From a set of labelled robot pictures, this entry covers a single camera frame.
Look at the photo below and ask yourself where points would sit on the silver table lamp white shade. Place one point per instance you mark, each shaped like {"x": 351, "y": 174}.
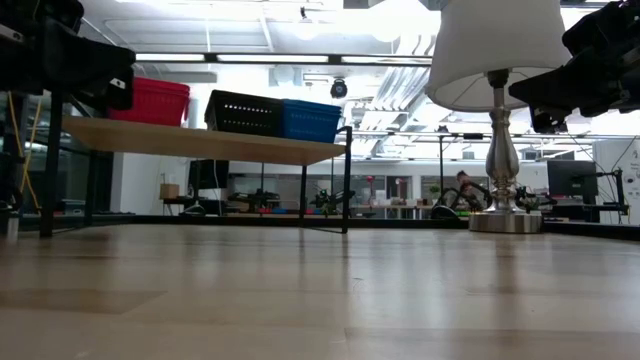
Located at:
{"x": 492, "y": 50}

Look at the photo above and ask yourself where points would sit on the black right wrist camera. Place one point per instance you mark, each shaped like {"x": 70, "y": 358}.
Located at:
{"x": 600, "y": 25}

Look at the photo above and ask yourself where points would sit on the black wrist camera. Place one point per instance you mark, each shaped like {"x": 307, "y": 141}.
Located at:
{"x": 40, "y": 11}
{"x": 600, "y": 25}

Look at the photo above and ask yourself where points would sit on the black vertical pole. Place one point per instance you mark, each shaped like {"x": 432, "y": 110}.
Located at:
{"x": 441, "y": 165}

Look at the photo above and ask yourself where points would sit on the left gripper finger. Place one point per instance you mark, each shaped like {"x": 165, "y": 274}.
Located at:
{"x": 85, "y": 62}

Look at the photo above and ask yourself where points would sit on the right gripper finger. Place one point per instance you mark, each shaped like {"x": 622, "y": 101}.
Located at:
{"x": 550, "y": 85}

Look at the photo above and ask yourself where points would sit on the black computer monitor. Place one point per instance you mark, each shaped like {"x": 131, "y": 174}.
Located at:
{"x": 572, "y": 179}
{"x": 207, "y": 174}

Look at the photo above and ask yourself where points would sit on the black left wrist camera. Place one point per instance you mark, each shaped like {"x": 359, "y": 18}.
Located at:
{"x": 40, "y": 11}

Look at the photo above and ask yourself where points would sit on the black metal table frame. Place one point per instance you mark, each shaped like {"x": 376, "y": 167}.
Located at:
{"x": 225, "y": 220}

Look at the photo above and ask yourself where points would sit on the cardboard box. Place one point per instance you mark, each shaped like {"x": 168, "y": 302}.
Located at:
{"x": 169, "y": 191}

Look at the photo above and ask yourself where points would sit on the black ceiling spotlight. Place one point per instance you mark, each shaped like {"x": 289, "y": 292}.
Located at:
{"x": 338, "y": 89}

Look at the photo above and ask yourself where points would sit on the wooden shelf black metal legs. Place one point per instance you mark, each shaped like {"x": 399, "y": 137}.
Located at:
{"x": 200, "y": 145}

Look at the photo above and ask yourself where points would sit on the long ceiling light fixture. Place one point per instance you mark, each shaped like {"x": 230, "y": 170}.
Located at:
{"x": 272, "y": 58}

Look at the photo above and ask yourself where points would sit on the white cup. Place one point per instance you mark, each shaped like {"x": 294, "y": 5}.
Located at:
{"x": 12, "y": 226}

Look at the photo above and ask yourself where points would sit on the round pendant lamp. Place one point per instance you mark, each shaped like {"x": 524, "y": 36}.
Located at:
{"x": 304, "y": 22}

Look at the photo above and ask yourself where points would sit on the white cabinet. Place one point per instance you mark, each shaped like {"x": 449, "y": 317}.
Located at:
{"x": 605, "y": 155}

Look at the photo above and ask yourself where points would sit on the red plastic basket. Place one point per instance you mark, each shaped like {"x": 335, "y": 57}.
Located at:
{"x": 162, "y": 87}
{"x": 160, "y": 80}
{"x": 160, "y": 110}

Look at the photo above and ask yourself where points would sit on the person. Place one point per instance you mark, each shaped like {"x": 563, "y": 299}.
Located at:
{"x": 465, "y": 179}

